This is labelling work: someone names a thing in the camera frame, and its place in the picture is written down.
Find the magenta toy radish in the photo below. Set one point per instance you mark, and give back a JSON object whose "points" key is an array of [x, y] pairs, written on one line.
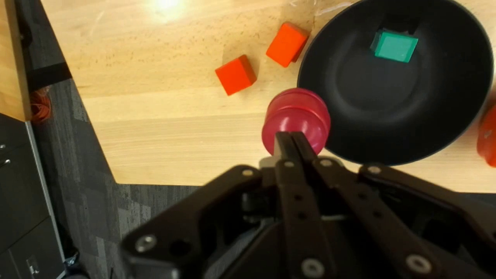
{"points": [[296, 111]]}

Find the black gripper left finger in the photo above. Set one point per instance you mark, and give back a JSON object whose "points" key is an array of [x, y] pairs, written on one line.
{"points": [[286, 156]]}

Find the orange cube block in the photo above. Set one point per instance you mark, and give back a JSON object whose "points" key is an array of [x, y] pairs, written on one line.
{"points": [[286, 44], [234, 75]]}

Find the large wooden table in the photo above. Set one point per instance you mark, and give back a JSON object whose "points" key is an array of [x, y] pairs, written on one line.
{"points": [[12, 52]]}

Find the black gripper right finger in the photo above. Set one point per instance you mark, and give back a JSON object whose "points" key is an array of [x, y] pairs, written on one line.
{"points": [[330, 171]]}

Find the small teal flat block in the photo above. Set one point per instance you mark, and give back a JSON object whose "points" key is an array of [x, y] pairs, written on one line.
{"points": [[395, 47]]}

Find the black bowl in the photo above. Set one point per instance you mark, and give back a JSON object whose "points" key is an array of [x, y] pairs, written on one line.
{"points": [[392, 114]]}

